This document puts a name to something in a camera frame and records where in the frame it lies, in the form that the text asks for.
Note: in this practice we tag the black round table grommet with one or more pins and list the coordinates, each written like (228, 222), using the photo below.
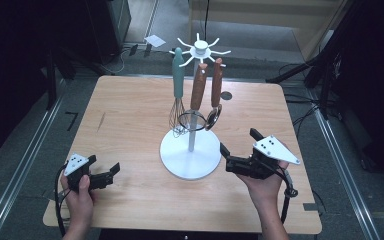
(227, 96)

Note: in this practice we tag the white utensil rack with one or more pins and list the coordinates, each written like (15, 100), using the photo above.
(190, 161)

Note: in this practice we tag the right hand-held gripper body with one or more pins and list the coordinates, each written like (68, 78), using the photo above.
(273, 148)

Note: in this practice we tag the black cabinet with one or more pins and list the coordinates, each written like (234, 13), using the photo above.
(108, 30)

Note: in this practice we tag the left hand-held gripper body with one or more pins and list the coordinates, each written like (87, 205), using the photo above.
(76, 163)

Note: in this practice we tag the person's right hand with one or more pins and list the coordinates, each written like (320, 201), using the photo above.
(270, 193)

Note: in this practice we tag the black stand legs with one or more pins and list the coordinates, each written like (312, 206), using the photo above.
(296, 70)

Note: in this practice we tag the light wooden desk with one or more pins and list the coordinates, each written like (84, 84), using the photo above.
(263, 23)

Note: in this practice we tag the white paper sheet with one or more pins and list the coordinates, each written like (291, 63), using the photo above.
(154, 41)

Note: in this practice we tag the person's left hand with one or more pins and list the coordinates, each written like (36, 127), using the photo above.
(80, 208)

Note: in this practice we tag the aluminium floor rail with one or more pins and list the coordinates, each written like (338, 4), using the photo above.
(343, 173)
(20, 166)

